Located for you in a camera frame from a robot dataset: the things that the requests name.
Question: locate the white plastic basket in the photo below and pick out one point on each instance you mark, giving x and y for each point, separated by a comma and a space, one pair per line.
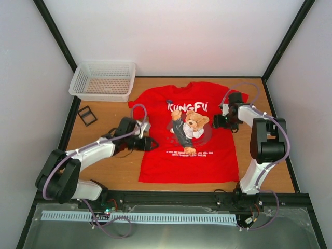
106, 81

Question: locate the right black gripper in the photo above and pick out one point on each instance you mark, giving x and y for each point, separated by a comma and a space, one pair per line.
217, 122

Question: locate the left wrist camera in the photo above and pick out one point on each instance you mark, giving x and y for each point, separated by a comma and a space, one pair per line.
143, 127

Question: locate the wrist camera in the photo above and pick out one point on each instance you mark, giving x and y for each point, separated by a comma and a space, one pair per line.
143, 127
224, 108

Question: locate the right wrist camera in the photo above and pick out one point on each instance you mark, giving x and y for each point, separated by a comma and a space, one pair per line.
224, 108

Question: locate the red kungfu bear t-shirt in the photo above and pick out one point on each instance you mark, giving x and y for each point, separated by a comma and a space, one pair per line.
190, 150

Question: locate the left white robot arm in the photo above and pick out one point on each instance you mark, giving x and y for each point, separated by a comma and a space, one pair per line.
59, 178

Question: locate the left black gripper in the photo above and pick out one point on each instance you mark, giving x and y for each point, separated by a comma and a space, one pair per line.
146, 144

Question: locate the black brooch box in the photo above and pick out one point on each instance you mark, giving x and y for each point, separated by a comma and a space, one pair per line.
87, 116

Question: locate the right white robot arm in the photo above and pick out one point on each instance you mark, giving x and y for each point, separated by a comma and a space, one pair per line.
269, 144

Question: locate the light blue cable duct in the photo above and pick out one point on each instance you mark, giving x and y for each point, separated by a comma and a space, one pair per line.
142, 218

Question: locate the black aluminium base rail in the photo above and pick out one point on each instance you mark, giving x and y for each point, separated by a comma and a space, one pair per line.
217, 199

